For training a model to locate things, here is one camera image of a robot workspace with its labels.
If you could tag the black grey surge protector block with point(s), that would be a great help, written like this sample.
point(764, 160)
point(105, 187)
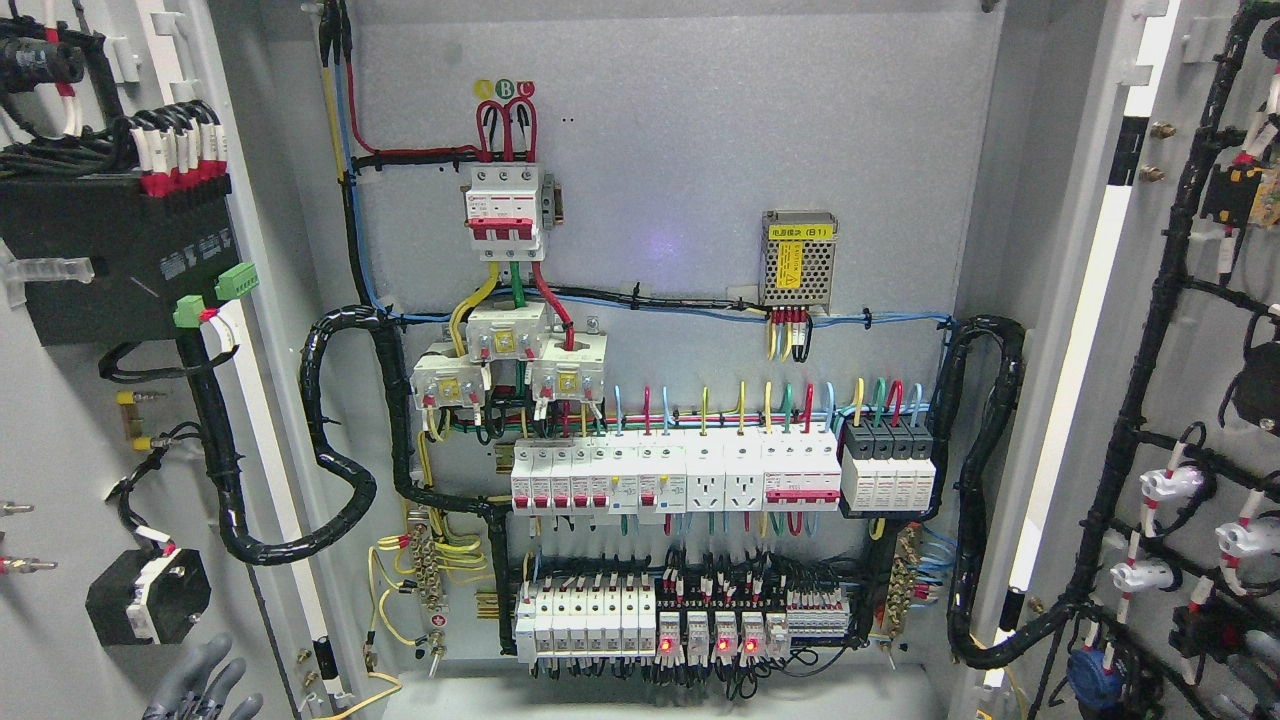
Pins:
point(887, 471)

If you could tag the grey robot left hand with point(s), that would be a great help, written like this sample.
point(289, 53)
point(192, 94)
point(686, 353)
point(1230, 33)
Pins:
point(199, 685)

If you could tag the grey cabinet door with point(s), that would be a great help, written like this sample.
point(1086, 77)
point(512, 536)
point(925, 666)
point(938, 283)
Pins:
point(63, 439)
point(1088, 500)

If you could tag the red white main breaker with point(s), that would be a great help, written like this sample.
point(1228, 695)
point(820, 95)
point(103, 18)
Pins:
point(507, 211)

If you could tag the white lower breaker row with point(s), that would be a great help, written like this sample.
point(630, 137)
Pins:
point(587, 619)

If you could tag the white current transformer group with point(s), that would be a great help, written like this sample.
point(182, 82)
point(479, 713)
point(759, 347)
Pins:
point(506, 345)

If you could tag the metal mesh power supply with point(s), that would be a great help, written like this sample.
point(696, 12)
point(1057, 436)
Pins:
point(798, 258)

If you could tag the white socket breaker row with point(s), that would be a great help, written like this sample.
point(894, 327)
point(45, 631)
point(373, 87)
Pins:
point(667, 472)

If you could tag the lower relay terminal row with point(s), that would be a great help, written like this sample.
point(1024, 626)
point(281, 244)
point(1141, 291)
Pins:
point(721, 615)

